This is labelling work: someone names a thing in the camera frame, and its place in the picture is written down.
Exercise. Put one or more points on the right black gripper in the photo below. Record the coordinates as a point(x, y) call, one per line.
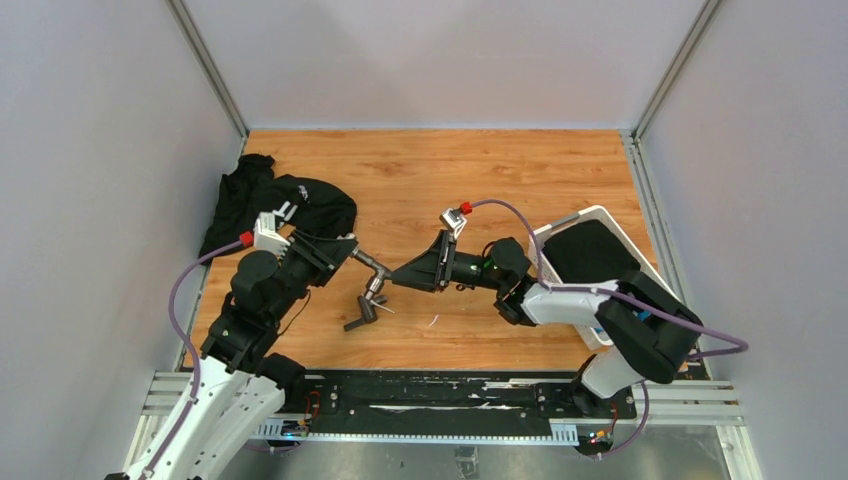
point(425, 271)

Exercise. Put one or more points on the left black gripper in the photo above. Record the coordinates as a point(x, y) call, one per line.
point(323, 254)

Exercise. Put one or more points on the grey faucet with lever handle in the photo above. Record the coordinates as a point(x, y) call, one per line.
point(380, 276)

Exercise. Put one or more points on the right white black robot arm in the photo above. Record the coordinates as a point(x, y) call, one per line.
point(652, 333)

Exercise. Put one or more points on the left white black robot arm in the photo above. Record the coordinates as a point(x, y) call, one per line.
point(237, 383)

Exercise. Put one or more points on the black cloth with white print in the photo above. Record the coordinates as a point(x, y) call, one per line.
point(313, 206)

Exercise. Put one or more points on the black cloth in basket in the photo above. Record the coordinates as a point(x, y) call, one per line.
point(588, 252)

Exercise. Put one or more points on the white plastic basket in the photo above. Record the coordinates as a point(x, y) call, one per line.
point(538, 307)

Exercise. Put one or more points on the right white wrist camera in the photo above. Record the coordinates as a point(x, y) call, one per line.
point(454, 221)

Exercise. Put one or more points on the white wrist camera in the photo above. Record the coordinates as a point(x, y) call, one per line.
point(454, 221)
point(270, 228)

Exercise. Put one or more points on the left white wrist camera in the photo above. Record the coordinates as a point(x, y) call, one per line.
point(270, 228)

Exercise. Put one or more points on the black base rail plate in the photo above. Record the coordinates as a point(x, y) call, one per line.
point(432, 407)

